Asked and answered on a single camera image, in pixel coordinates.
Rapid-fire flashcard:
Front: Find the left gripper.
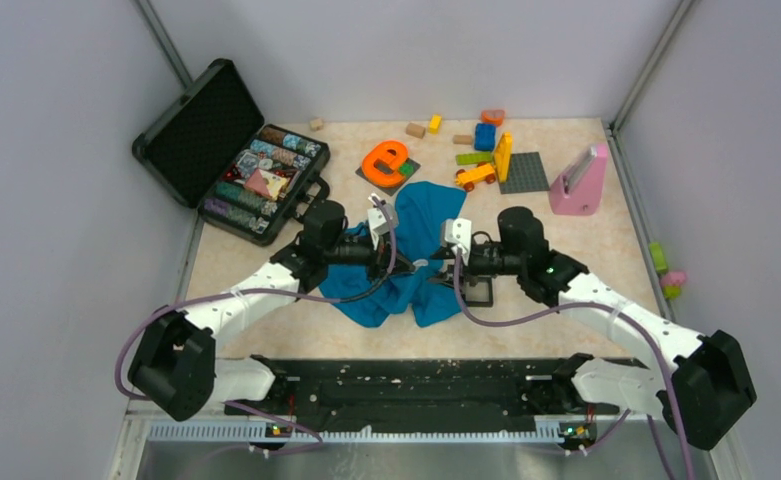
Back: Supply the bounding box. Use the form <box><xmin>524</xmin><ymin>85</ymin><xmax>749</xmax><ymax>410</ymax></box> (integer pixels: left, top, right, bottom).
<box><xmin>324</xmin><ymin>229</ymin><xmax>415</xmax><ymax>284</ymax></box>

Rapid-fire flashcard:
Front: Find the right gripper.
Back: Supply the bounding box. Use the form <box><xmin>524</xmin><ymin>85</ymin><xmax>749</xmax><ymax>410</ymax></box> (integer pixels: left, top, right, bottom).
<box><xmin>427</xmin><ymin>240</ymin><xmax>525</xmax><ymax>292</ymax></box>

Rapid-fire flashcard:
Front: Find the blue garment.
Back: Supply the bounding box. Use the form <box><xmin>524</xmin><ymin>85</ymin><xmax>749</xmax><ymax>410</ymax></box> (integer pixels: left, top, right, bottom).
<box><xmin>336</xmin><ymin>182</ymin><xmax>466</xmax><ymax>328</ymax></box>

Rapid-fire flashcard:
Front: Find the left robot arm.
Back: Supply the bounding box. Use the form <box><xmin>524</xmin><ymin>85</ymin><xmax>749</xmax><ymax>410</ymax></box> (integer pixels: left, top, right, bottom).
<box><xmin>115</xmin><ymin>195</ymin><xmax>413</xmax><ymax>421</ymax></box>

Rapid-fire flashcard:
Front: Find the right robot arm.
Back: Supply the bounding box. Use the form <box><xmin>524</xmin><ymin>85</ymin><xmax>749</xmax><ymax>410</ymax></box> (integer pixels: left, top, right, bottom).
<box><xmin>433</xmin><ymin>207</ymin><xmax>757</xmax><ymax>451</ymax></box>

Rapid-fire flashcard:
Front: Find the yellow toy car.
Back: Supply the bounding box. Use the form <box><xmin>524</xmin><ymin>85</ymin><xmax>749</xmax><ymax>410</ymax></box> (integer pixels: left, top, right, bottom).
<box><xmin>455</xmin><ymin>163</ymin><xmax>498</xmax><ymax>192</ymax></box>

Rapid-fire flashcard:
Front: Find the small green brick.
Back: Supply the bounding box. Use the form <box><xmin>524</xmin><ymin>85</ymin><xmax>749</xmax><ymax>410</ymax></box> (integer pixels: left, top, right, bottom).
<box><xmin>398</xmin><ymin>162</ymin><xmax>415</xmax><ymax>177</ymax></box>

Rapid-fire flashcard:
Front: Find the green flat brick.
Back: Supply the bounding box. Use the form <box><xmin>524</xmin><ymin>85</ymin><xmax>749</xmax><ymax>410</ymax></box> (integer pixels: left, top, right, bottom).
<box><xmin>455</xmin><ymin>152</ymin><xmax>493</xmax><ymax>166</ymax></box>

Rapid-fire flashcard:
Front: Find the orange letter e toy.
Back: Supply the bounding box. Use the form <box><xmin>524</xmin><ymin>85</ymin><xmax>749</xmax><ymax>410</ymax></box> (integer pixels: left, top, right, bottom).
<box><xmin>361</xmin><ymin>140</ymin><xmax>408</xmax><ymax>185</ymax></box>

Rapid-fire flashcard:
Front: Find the wooden block by blue brick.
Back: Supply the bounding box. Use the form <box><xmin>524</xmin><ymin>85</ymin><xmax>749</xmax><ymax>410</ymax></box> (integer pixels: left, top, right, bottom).
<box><xmin>452</xmin><ymin>135</ymin><xmax>474</xmax><ymax>145</ymax></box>

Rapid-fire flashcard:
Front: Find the yellow tall brick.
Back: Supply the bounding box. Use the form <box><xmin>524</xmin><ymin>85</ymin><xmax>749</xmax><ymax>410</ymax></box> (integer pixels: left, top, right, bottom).
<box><xmin>493</xmin><ymin>132</ymin><xmax>513</xmax><ymax>184</ymax></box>

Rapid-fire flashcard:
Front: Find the blue brick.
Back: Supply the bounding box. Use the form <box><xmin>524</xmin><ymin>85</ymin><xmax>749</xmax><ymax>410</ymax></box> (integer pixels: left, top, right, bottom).
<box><xmin>473</xmin><ymin>123</ymin><xmax>497</xmax><ymax>152</ymax></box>

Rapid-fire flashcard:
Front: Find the wooden block centre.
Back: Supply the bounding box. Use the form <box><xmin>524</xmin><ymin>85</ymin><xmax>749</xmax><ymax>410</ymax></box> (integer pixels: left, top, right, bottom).
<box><xmin>405</xmin><ymin>122</ymin><xmax>427</xmax><ymax>139</ymax></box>

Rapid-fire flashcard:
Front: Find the small yellow brick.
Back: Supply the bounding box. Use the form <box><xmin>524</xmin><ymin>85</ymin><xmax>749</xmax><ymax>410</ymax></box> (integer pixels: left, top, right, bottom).
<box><xmin>427</xmin><ymin>114</ymin><xmax>442</xmax><ymax>135</ymax></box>

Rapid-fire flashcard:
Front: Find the orange curved brick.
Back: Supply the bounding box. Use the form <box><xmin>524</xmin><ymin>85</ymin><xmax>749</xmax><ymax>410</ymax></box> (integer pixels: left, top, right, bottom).
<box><xmin>480</xmin><ymin>109</ymin><xmax>506</xmax><ymax>127</ymax></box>

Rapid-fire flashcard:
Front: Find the pink stand with tablet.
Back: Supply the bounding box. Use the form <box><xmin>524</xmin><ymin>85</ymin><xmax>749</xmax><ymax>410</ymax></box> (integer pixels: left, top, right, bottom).
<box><xmin>548</xmin><ymin>143</ymin><xmax>610</xmax><ymax>216</ymax></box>

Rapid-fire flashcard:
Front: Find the wooden block left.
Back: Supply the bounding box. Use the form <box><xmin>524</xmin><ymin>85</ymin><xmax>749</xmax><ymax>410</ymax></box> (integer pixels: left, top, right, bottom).
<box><xmin>308</xmin><ymin>117</ymin><xmax>325</xmax><ymax>131</ymax></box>

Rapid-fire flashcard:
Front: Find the black poker chip case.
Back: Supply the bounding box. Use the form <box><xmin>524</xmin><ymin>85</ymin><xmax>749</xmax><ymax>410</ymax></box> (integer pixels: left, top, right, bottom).
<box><xmin>131</xmin><ymin>58</ymin><xmax>330</xmax><ymax>246</ymax></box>

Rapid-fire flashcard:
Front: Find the green pink toy outside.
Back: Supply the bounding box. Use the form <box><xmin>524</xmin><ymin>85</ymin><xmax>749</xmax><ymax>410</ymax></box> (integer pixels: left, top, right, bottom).
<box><xmin>648</xmin><ymin>242</ymin><xmax>688</xmax><ymax>300</ymax></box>

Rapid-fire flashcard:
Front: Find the black square frame lower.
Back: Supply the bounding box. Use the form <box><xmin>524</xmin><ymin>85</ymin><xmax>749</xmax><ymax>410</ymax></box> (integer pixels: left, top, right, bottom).
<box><xmin>461</xmin><ymin>277</ymin><xmax>494</xmax><ymax>308</ymax></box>

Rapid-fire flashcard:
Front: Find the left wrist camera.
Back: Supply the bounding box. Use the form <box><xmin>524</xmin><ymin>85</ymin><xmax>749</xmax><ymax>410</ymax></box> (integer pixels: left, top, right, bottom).
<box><xmin>366</xmin><ymin>193</ymin><xmax>399</xmax><ymax>250</ymax></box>

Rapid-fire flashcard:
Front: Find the small grey base plate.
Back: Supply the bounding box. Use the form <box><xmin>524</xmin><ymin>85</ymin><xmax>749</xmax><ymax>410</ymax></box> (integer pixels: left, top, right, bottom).
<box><xmin>355</xmin><ymin>158</ymin><xmax>421</xmax><ymax>196</ymax></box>

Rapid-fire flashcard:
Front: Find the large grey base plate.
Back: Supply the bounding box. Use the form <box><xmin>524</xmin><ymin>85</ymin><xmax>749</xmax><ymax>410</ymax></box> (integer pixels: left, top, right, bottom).
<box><xmin>499</xmin><ymin>152</ymin><xmax>550</xmax><ymax>195</ymax></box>

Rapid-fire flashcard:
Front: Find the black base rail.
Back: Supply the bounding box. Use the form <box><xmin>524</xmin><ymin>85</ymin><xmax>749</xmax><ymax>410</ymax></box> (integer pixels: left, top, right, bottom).
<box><xmin>250</xmin><ymin>358</ymin><xmax>620</xmax><ymax>434</ymax></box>

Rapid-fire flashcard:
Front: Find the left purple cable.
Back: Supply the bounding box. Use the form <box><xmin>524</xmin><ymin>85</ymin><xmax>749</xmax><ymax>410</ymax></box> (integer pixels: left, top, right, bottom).
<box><xmin>113</xmin><ymin>194</ymin><xmax>399</xmax><ymax>458</ymax></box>

